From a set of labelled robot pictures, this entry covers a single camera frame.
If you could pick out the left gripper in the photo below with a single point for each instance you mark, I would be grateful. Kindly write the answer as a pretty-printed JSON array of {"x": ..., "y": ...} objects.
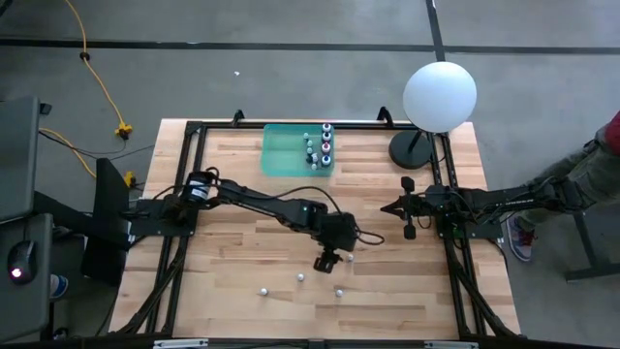
[{"x": 339, "y": 232}]

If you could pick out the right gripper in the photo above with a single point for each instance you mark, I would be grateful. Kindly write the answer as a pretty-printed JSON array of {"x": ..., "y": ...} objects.
[{"x": 433, "y": 203}]

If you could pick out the large dark-capped colouring bottle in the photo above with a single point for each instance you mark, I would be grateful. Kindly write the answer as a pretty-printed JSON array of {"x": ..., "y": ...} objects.
[{"x": 326, "y": 137}]

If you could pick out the large purple-capped colouring bottle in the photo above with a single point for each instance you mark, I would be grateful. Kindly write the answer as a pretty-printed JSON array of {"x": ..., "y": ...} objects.
[{"x": 327, "y": 127}]

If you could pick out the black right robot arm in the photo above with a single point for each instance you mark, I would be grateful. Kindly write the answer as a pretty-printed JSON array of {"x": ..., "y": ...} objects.
[{"x": 508, "y": 199}]

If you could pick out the small red-label colouring bottle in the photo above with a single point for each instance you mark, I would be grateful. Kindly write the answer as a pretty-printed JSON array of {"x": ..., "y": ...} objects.
[{"x": 339, "y": 293}]

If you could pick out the teal translucent plastic bin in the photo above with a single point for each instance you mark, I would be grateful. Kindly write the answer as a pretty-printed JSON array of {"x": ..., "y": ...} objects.
[{"x": 286, "y": 155}]

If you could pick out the white globe lamp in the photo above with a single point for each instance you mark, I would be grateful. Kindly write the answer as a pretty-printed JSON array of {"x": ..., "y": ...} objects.
[{"x": 438, "y": 97}]

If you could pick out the person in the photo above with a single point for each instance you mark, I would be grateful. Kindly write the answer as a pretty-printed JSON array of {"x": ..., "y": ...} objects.
[{"x": 596, "y": 169}]

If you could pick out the black metal stand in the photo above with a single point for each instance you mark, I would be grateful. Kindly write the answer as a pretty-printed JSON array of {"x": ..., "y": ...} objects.
[{"x": 109, "y": 218}]

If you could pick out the person's shoe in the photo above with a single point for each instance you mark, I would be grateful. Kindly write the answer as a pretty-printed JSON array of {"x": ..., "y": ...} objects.
[{"x": 58, "y": 286}]

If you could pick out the dark grey desk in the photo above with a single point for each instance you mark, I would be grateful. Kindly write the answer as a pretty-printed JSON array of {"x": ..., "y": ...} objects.
[{"x": 29, "y": 310}]

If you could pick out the black computer mouse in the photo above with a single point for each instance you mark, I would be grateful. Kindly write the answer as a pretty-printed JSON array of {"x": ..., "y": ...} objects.
[{"x": 21, "y": 257}]

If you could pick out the dark grey cabinet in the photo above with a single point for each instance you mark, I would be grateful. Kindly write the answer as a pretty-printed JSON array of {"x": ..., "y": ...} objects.
[{"x": 17, "y": 155}]

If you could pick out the black aluminium rig frame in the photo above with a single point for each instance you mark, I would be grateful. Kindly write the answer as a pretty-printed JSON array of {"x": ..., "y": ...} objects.
[{"x": 368, "y": 125}]

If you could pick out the silver metal bracket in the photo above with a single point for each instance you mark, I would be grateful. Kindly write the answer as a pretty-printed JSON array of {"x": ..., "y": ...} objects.
[
  {"x": 179, "y": 344},
  {"x": 450, "y": 345}
]

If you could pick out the dark grey table frame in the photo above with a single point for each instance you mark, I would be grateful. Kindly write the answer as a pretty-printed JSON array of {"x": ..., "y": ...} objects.
[{"x": 587, "y": 247}]

